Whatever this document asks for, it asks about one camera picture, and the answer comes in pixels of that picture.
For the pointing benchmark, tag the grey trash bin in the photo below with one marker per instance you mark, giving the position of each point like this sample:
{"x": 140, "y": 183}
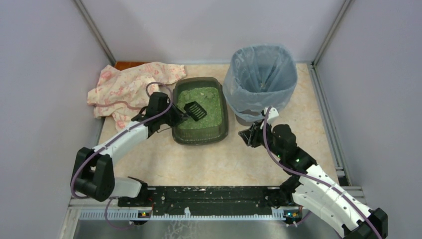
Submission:
{"x": 252, "y": 118}

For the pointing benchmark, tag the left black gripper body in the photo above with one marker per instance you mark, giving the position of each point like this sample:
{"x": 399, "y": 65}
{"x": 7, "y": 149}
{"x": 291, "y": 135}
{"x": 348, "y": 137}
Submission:
{"x": 176, "y": 114}

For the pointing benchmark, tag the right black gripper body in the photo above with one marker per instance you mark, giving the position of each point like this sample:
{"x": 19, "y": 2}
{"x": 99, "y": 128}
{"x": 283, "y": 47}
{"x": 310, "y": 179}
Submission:
{"x": 252, "y": 136}

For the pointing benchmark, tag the green litter pellets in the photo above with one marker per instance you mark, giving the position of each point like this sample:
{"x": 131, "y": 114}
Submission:
{"x": 208, "y": 98}

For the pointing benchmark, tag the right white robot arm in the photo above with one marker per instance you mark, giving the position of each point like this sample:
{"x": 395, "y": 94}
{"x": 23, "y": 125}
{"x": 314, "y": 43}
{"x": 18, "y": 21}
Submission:
{"x": 310, "y": 187}

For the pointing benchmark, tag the black litter scoop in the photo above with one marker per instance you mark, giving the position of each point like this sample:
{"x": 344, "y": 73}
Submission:
{"x": 195, "y": 111}

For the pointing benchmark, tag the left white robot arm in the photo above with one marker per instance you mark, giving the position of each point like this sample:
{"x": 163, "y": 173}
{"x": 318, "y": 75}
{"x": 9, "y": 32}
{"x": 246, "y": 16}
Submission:
{"x": 93, "y": 174}

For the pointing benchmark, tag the aluminium frame rail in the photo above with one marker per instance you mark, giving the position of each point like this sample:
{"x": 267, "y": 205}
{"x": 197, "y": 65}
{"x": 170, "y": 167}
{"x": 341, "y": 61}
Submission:
{"x": 132, "y": 214}

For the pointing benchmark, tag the dark green litter box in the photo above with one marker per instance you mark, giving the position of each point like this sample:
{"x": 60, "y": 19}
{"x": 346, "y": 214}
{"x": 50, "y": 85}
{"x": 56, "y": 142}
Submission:
{"x": 207, "y": 135}

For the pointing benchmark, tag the patterned cream cloth bag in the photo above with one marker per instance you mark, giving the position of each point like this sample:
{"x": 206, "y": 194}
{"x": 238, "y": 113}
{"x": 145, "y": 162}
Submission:
{"x": 121, "y": 94}

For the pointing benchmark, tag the blue plastic bin liner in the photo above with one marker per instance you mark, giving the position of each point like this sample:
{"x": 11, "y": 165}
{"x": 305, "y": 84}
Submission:
{"x": 260, "y": 76}

